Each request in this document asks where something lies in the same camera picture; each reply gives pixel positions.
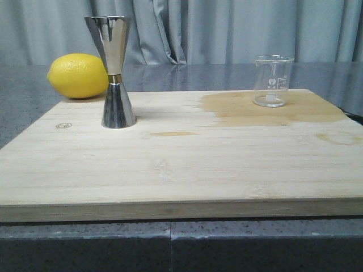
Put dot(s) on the yellow lemon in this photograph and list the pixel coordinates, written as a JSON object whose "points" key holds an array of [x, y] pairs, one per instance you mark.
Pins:
{"points": [[78, 76]]}

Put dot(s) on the wooden cutting board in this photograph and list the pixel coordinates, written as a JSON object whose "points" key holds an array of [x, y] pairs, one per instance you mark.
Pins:
{"points": [[191, 154]]}

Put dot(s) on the grey curtain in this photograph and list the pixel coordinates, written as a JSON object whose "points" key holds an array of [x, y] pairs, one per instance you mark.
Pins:
{"points": [[186, 32]]}

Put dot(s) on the clear glass beaker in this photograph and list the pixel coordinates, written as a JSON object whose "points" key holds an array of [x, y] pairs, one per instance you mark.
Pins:
{"points": [[272, 80]]}

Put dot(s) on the steel double jigger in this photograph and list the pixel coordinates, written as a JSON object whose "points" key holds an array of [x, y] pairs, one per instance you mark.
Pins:
{"points": [[110, 36]]}

